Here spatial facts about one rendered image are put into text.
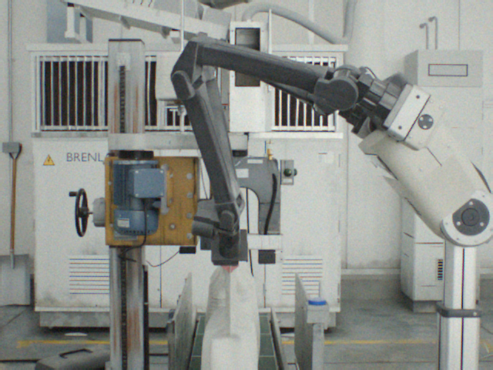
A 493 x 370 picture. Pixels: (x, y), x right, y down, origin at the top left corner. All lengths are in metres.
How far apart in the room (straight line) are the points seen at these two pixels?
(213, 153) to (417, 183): 0.51
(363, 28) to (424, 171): 3.99
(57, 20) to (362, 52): 2.51
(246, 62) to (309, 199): 3.70
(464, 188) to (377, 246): 4.91
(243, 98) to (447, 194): 3.07
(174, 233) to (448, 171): 1.13
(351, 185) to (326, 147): 1.40
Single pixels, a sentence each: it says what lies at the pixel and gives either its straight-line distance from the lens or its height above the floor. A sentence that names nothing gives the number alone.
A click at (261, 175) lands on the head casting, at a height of 1.28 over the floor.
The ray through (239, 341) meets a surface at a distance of 2.25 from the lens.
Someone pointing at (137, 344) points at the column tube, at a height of 0.65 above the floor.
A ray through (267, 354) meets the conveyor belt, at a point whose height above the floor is 0.38.
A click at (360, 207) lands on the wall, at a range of 6.79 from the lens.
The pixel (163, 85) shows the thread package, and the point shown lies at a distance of 2.48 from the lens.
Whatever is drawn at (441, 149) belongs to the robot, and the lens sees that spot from 1.89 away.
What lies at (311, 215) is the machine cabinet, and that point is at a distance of 5.42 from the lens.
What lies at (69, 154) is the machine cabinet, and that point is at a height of 1.31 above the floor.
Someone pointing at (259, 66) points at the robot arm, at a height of 1.56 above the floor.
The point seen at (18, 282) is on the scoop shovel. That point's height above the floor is 0.19.
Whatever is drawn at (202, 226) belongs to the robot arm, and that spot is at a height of 1.17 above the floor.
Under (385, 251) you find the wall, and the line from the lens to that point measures 6.87.
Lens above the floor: 1.39
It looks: 3 degrees down
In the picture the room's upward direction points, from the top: straight up
